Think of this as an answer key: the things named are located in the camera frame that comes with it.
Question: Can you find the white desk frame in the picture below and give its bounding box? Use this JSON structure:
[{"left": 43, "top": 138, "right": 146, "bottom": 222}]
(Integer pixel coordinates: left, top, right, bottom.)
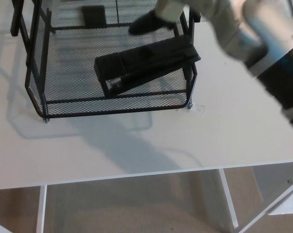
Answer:
[{"left": 0, "top": 161, "right": 293, "bottom": 233}]

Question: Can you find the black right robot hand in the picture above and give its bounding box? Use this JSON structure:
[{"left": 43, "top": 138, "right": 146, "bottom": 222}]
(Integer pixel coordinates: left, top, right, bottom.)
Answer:
[{"left": 128, "top": 10, "right": 177, "bottom": 34}]

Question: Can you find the small black block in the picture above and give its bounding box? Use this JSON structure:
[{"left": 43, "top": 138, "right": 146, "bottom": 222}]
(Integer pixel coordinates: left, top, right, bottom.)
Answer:
[{"left": 81, "top": 5, "right": 107, "bottom": 28}]

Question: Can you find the clear tape piece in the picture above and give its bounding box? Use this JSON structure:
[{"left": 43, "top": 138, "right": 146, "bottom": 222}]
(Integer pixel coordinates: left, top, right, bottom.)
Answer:
[{"left": 177, "top": 103, "right": 207, "bottom": 117}]

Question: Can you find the black mesh file tray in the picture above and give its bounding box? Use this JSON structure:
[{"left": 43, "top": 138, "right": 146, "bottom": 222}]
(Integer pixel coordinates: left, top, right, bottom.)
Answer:
[{"left": 10, "top": 0, "right": 201, "bottom": 125}]

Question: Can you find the black stapler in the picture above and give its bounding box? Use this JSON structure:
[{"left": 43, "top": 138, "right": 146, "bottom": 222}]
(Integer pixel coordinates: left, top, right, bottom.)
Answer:
[{"left": 94, "top": 37, "right": 202, "bottom": 99}]

